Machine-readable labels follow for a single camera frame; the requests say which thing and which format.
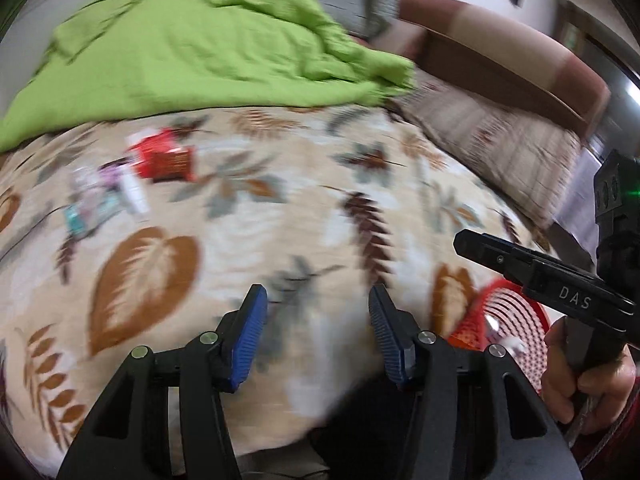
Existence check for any red plastic basket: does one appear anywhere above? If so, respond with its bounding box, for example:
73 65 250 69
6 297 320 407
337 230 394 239
442 279 551 396

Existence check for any person's dark trouser knee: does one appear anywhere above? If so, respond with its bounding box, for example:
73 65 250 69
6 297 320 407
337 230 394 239
310 375 416 480

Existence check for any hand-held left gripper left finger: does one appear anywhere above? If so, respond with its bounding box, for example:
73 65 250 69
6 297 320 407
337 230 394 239
57 284 269 480

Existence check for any teal tissue packet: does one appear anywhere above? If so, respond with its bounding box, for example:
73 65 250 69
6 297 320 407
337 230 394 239
62 195 126 241

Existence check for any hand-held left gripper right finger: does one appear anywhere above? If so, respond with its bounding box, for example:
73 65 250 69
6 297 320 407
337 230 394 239
368 284 586 480

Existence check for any white tube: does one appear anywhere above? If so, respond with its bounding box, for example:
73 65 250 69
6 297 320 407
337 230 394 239
120 167 151 218

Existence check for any brown padded headboard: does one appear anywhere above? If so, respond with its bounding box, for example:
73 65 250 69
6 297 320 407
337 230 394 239
395 0 613 136

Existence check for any person's right hand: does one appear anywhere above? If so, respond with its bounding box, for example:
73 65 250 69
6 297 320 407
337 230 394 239
540 317 638 436

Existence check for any green quilt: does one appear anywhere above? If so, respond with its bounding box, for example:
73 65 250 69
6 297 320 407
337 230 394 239
0 0 416 153

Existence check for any striped floral pillow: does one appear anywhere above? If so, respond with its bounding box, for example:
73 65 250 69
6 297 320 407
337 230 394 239
395 67 583 231

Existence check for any leaf print blanket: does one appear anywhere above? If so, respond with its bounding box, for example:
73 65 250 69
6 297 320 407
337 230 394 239
0 102 556 476

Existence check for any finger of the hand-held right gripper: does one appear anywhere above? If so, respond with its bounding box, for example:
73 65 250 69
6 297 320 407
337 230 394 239
453 229 538 288

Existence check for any red snack box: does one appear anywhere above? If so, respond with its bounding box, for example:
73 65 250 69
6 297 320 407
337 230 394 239
127 127 198 183

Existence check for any grey braided cord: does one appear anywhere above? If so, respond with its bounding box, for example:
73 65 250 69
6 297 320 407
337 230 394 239
567 392 633 468

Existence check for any dark glass door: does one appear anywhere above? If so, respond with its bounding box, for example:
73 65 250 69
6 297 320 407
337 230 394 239
552 0 640 156

